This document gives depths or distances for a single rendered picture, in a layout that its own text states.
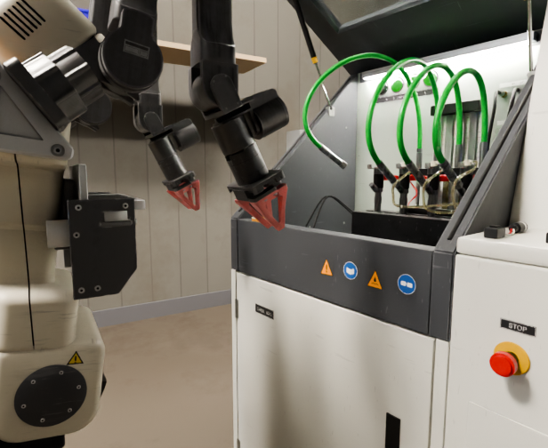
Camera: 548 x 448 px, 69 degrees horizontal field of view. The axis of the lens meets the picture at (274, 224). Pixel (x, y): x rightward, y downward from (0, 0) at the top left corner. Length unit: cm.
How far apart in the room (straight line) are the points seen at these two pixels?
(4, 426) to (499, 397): 79
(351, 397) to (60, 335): 61
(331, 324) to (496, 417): 37
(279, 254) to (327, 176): 48
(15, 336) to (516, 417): 79
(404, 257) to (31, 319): 65
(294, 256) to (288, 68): 275
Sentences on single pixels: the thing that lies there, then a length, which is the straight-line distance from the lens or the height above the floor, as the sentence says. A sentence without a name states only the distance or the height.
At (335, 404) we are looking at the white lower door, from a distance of 103.
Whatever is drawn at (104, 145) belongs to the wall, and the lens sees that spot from 299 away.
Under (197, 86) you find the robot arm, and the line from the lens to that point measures 65.
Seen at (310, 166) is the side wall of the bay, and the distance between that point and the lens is 137.
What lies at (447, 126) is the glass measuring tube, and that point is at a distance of 132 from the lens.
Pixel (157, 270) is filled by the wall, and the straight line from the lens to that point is 313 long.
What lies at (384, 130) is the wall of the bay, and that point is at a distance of 148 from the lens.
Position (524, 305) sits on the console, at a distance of 72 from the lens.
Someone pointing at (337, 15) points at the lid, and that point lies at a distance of 147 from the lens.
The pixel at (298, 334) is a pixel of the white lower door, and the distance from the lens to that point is 105.
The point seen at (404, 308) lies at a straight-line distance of 82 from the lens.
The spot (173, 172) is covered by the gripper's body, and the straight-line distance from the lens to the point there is 105.
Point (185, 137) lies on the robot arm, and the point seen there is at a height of 118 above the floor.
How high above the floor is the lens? 109
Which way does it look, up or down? 7 degrees down
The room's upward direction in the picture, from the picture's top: straight up
